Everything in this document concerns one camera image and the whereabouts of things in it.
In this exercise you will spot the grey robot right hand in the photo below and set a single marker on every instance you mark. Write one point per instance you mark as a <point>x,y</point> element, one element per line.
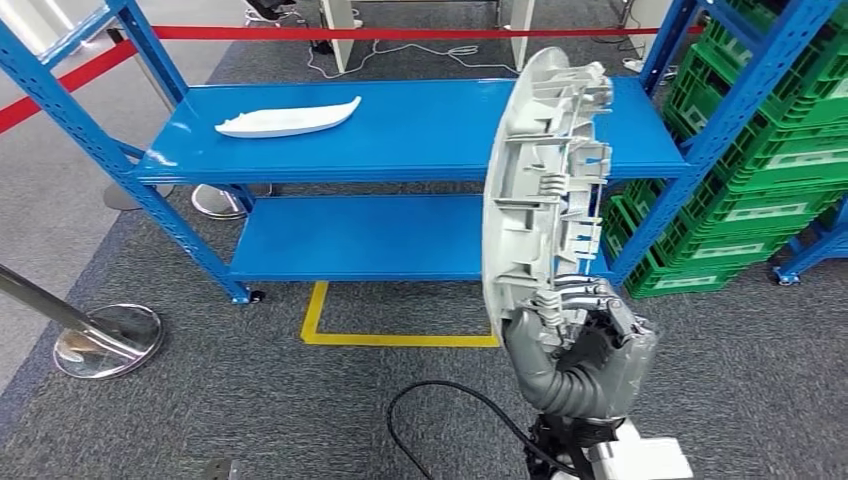
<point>636,371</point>

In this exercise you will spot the silver wheel hubcap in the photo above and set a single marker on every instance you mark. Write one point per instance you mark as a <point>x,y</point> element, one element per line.
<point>517,199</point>

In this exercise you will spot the blue metal shelf rack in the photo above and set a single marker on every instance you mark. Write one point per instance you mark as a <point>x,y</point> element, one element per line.
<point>397,126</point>
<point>821,248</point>

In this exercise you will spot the white plastic car part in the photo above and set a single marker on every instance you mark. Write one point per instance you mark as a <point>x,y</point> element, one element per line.
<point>285,122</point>

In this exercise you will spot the green plastic crate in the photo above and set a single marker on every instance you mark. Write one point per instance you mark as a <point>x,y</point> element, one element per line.
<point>795,159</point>
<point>702,99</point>
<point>682,278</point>
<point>835,56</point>
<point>762,199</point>
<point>729,238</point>

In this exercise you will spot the white power strip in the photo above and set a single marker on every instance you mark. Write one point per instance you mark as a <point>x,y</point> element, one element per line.
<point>632,65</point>

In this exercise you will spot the yellow tape square outline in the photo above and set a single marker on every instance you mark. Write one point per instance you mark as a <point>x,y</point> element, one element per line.
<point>311,318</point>

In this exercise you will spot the white desk with panel legs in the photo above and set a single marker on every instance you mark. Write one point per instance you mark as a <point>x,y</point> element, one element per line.
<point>646,20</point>
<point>341,33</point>

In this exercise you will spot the long red barrier belt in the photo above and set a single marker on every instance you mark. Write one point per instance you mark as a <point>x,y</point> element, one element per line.
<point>397,33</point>

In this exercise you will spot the dark grey robot left leg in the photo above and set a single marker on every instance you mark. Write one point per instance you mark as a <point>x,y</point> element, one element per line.
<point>222,470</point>

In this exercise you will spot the small black device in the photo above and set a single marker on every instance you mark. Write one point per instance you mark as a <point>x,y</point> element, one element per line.
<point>322,48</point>

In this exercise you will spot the office chair chrome base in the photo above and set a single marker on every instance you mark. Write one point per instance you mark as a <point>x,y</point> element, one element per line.
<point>268,8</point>

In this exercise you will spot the chrome stanchion with mirror base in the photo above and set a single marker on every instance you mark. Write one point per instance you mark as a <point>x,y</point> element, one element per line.
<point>112,344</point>

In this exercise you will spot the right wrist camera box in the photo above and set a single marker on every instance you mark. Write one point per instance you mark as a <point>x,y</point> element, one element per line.
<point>642,457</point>

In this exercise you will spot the belt stanchion post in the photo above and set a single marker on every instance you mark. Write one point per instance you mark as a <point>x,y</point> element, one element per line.
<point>218,205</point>

